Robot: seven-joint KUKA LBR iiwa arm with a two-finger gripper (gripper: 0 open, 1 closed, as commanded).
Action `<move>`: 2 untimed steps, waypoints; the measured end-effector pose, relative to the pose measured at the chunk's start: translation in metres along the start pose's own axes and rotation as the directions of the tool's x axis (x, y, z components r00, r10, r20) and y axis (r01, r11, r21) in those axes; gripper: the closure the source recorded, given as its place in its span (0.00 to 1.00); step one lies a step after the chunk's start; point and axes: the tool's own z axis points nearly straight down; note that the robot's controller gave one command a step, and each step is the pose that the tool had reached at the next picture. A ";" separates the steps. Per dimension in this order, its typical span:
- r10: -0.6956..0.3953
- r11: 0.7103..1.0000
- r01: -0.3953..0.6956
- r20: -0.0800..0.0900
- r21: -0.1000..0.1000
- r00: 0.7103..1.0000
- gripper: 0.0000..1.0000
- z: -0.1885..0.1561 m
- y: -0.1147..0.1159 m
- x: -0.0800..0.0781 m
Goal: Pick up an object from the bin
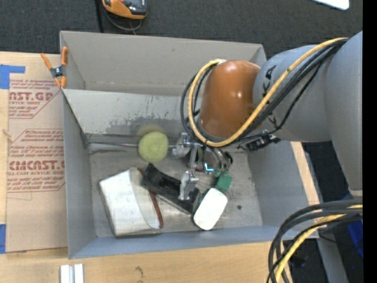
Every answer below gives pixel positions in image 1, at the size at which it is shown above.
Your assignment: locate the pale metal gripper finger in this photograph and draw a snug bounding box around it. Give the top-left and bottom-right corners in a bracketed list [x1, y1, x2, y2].
[171, 132, 193, 159]
[178, 170, 200, 202]

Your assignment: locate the grey metal bin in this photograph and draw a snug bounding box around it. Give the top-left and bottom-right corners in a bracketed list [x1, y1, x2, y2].
[59, 30, 321, 260]

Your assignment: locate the white rectangular block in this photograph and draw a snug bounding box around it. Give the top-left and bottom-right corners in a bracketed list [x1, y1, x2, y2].
[98, 167, 161, 237]

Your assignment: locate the black angular tool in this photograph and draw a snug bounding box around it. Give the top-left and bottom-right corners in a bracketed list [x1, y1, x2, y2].
[140, 163, 201, 215]

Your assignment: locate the white rounded pad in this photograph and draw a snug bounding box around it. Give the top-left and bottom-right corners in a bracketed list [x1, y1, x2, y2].
[192, 187, 229, 231]

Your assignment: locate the yellow-green fuzzy ball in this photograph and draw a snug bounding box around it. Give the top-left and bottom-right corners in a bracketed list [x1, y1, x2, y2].
[137, 131, 170, 163]

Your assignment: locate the brown cardboard board red print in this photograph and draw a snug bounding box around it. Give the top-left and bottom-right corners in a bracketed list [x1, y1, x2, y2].
[0, 51, 70, 254]

